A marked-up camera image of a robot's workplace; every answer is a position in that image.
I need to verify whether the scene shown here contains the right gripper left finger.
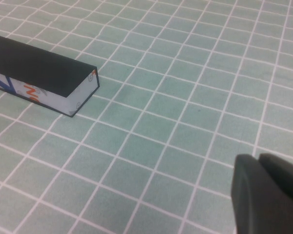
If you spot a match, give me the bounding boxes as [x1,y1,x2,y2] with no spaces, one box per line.
[230,154,293,234]

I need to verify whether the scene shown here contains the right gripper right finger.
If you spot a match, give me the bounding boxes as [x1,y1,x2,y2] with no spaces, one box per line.
[258,153,293,219]

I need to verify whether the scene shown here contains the black printed glasses case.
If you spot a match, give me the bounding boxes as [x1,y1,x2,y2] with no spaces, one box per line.
[0,36,100,118]

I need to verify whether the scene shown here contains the green white-grid tablecloth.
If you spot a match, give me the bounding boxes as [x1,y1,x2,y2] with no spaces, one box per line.
[0,0,293,234]

